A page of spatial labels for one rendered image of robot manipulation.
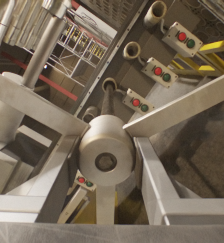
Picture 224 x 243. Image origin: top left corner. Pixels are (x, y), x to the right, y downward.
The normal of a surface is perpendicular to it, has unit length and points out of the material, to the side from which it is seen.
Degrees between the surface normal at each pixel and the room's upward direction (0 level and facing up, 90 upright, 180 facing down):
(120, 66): 90
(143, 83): 90
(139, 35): 90
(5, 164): 90
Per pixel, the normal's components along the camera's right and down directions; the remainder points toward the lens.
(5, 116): 0.37, 0.49
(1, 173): 0.00, 0.29
